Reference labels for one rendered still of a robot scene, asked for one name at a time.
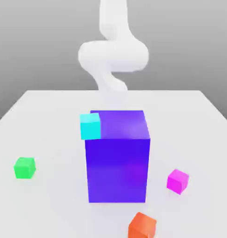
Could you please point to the small cyan cube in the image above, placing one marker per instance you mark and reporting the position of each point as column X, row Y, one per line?
column 90, row 127

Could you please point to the small orange cube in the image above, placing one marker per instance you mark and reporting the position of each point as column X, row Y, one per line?
column 142, row 226

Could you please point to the small green cube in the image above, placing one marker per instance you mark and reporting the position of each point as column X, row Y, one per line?
column 24, row 168

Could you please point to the small magenta cube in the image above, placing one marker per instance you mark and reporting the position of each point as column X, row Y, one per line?
column 177, row 181

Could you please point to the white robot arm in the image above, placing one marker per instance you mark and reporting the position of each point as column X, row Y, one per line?
column 113, row 55

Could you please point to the large purple box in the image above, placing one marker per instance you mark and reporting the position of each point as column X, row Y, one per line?
column 117, row 167

